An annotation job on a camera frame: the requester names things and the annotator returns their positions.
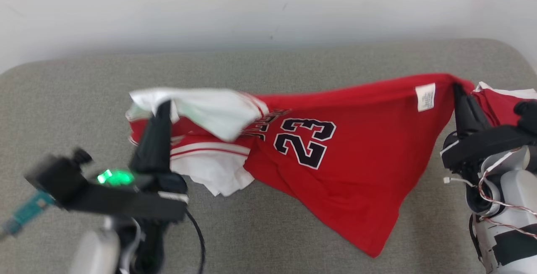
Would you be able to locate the red jersey number 23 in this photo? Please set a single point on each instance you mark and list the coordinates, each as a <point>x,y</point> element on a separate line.
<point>356,173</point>

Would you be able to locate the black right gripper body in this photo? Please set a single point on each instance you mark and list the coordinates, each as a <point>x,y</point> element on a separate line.
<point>486,144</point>

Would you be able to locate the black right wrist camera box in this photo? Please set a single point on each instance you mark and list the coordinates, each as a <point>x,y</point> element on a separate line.
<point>529,112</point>

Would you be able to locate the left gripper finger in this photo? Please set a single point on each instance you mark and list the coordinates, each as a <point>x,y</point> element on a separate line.
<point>165,148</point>
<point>149,148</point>

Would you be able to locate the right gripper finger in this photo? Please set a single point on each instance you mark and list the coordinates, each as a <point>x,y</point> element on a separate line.
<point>477,118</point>
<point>461,114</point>

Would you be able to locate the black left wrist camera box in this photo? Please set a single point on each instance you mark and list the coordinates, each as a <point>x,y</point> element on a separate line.
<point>54,177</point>

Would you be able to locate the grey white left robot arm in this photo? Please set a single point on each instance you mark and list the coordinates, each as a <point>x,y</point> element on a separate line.
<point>94,253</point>

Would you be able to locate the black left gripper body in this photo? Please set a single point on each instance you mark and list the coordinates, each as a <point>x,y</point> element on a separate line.
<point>134,200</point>

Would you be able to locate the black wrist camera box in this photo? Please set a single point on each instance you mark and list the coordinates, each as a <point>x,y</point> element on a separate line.
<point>529,112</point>
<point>54,177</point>

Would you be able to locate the red shorts white stripe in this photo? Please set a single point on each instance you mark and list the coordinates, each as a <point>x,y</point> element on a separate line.
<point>499,106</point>

